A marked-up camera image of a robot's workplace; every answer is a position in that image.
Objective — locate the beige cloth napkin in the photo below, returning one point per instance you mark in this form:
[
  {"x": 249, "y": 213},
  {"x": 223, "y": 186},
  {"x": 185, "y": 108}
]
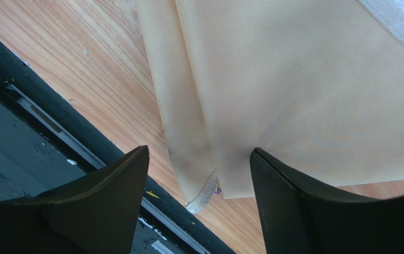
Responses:
[{"x": 317, "y": 84}]

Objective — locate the aluminium frame rail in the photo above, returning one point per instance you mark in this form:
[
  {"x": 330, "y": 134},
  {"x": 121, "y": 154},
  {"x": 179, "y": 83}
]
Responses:
[{"x": 64, "y": 137}]

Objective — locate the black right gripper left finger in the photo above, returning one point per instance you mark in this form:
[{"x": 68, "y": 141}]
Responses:
[{"x": 96, "y": 213}]

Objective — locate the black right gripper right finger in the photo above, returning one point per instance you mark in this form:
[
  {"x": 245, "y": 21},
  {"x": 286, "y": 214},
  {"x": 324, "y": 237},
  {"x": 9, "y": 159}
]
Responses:
[{"x": 300, "y": 214}]

